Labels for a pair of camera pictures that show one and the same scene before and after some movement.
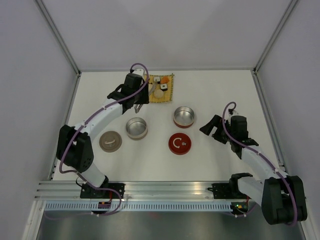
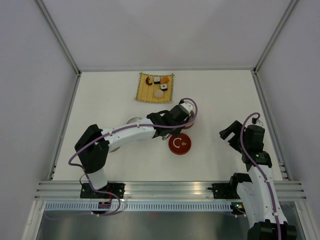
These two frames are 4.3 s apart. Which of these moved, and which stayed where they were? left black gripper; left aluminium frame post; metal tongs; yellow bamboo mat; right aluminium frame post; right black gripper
Moved: metal tongs; right black gripper; left black gripper
Stayed: yellow bamboo mat; right aluminium frame post; left aluminium frame post
